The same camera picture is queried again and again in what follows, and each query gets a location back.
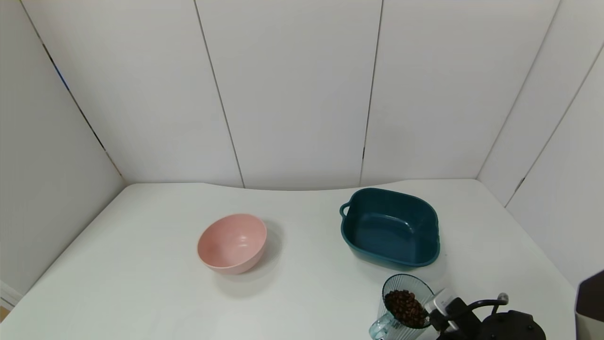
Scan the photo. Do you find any clear ribbed cup blue handle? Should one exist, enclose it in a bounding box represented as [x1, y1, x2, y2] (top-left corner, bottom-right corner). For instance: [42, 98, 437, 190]
[369, 273, 437, 340]

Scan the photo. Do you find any coffee bean pile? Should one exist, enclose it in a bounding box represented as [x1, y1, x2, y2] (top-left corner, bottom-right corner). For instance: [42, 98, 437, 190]
[384, 289, 428, 329]

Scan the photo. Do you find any pink plastic bowl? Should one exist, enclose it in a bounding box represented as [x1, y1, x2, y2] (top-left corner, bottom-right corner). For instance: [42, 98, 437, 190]
[197, 213, 268, 275]

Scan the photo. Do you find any teal plastic tray with handles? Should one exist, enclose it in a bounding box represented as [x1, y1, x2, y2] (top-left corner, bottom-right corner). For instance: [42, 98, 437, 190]
[339, 188, 441, 271]

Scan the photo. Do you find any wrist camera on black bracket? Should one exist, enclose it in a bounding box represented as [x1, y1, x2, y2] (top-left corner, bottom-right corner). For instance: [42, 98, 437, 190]
[425, 289, 481, 339]

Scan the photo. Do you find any black camera cable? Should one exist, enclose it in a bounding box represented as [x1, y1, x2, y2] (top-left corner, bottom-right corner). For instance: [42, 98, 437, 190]
[465, 293, 509, 316]

